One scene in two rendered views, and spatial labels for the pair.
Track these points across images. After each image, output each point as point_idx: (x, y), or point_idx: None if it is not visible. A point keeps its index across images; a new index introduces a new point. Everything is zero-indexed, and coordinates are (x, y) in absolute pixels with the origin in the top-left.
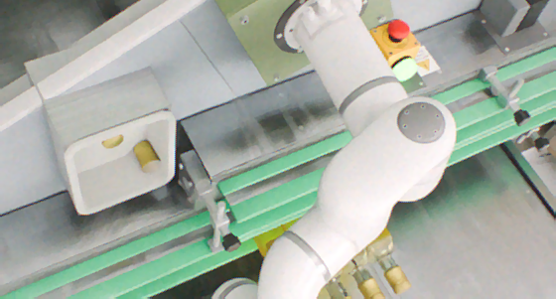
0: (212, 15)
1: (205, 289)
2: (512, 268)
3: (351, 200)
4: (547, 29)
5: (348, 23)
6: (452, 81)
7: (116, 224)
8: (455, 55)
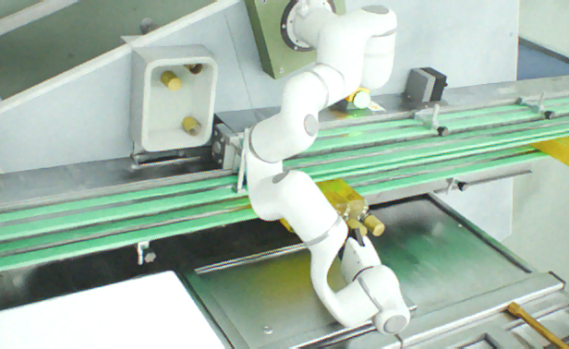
0: (242, 15)
1: None
2: (458, 261)
3: (339, 30)
4: (450, 102)
5: (326, 9)
6: (393, 115)
7: (166, 172)
8: (393, 105)
